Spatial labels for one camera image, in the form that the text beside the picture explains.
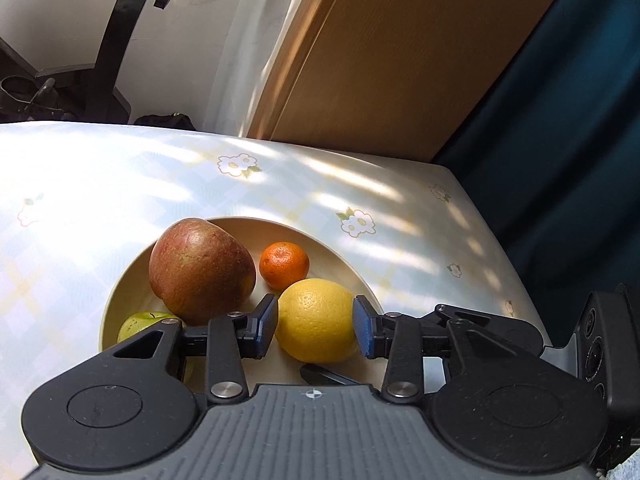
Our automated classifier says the dark teal curtain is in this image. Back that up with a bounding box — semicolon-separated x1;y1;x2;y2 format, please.
434;0;639;346

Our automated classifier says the yellow lemon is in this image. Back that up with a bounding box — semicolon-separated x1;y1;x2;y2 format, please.
276;278;357;364

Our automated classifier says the wooden door panel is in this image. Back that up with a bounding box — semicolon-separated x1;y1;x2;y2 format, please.
246;0;553;162

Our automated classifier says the floral plaid tablecloth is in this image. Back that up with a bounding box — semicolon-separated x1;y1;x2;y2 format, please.
1;122;539;479

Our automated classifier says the black exercise bike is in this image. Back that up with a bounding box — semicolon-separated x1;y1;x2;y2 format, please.
1;0;198;118

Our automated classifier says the small orange mandarin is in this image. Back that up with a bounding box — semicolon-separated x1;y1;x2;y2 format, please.
259;242;310;292

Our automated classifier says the green apple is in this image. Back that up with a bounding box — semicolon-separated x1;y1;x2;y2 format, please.
117;311;196;386

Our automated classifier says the dull brownish red apple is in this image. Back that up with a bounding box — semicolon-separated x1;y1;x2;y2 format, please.
149;218;256;325

